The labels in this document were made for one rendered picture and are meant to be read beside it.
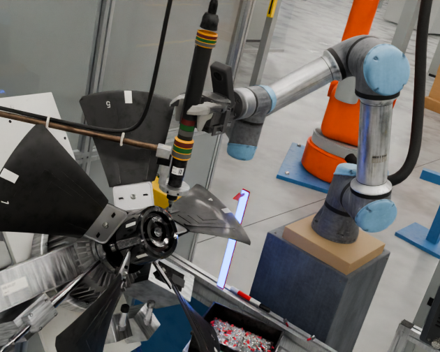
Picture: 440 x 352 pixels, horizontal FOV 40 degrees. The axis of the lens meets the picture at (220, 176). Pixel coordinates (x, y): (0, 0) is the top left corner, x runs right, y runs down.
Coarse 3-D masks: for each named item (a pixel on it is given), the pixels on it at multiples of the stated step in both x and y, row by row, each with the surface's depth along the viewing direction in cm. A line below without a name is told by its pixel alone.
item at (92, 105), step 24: (96, 96) 142; (120, 96) 144; (144, 96) 146; (96, 120) 141; (120, 120) 142; (144, 120) 143; (168, 120) 146; (96, 144) 141; (120, 168) 140; (144, 168) 140
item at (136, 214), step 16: (144, 208) 132; (160, 208) 134; (144, 224) 131; (160, 224) 134; (112, 240) 135; (128, 240) 130; (144, 240) 128; (160, 240) 133; (176, 240) 136; (112, 256) 135; (160, 256) 131
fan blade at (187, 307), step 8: (176, 288) 137; (184, 304) 136; (184, 312) 134; (192, 312) 139; (192, 320) 136; (200, 320) 147; (192, 328) 133; (200, 328) 139; (208, 328) 149; (200, 336) 136; (208, 336) 144; (216, 336) 151; (200, 344) 134; (208, 344) 139; (216, 344) 146
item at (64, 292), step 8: (96, 264) 134; (88, 272) 132; (80, 280) 130; (64, 288) 127; (72, 288) 127; (56, 296) 124; (64, 296) 125; (56, 304) 123; (24, 328) 117; (16, 336) 115; (8, 344) 114
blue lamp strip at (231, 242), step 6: (246, 192) 171; (240, 198) 172; (246, 198) 171; (240, 204) 173; (240, 210) 173; (240, 216) 174; (240, 222) 174; (234, 240) 177; (228, 246) 178; (228, 252) 179; (228, 258) 179; (228, 264) 180; (222, 270) 182; (222, 276) 182; (222, 282) 183
